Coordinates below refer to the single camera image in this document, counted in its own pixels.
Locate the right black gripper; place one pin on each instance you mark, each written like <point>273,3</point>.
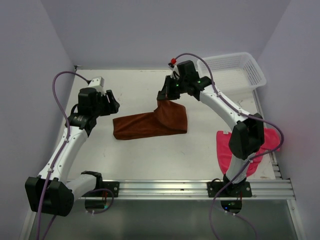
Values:
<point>167,93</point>

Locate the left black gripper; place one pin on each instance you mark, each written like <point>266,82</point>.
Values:
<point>112,106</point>

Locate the brown towel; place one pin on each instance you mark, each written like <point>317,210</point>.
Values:
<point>169,118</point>

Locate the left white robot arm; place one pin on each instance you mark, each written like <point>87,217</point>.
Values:
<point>50,192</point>

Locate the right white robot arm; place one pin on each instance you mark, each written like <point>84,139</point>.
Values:
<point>247,130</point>

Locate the white plastic basket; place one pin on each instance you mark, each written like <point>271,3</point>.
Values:
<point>233,74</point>

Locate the pink towel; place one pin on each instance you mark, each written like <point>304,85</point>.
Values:
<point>224,154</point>

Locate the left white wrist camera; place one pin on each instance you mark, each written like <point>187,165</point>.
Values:
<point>98,84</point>

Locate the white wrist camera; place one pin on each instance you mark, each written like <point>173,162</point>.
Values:
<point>175,72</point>
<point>98,84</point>

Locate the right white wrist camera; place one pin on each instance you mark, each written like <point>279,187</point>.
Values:
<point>175,72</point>

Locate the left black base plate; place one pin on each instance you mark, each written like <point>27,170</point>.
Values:
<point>113,186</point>

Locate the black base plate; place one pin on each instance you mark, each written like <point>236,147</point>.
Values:
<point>232,191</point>
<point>113,186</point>

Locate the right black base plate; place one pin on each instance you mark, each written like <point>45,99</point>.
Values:
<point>232,191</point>

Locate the aluminium mounting rail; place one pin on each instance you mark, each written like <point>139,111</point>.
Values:
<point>197,190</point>

